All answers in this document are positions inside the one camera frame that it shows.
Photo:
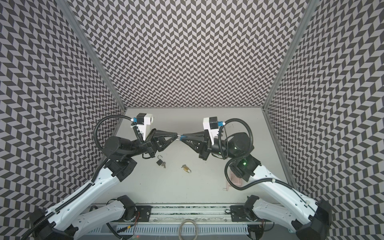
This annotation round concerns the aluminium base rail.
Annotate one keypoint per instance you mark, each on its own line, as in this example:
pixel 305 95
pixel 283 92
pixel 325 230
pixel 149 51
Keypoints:
pixel 226 213

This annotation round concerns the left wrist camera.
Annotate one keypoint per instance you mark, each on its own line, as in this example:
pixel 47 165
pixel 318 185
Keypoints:
pixel 143 121

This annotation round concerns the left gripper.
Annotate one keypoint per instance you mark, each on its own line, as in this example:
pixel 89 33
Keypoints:
pixel 153 145

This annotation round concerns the blue padlock with key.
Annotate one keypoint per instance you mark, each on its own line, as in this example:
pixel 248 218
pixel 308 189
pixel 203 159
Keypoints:
pixel 181 137

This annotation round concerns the small brass padlock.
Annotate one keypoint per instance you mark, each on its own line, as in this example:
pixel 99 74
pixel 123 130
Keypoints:
pixel 186 169

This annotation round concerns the pink padlock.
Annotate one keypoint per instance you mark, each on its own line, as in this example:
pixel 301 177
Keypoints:
pixel 235 180

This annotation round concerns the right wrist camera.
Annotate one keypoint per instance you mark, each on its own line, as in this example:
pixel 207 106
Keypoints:
pixel 212 125

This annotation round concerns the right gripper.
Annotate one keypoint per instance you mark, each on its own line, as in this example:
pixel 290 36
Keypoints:
pixel 205 145

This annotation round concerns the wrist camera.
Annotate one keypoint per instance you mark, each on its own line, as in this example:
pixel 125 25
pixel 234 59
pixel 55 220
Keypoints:
pixel 143 121
pixel 212 125

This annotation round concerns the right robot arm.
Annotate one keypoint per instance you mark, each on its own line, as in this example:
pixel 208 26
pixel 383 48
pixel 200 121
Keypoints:
pixel 307 218

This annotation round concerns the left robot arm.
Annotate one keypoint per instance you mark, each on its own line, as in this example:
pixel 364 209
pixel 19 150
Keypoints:
pixel 67 220

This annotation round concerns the black padlock with keys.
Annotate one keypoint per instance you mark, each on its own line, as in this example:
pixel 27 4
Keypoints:
pixel 160 162

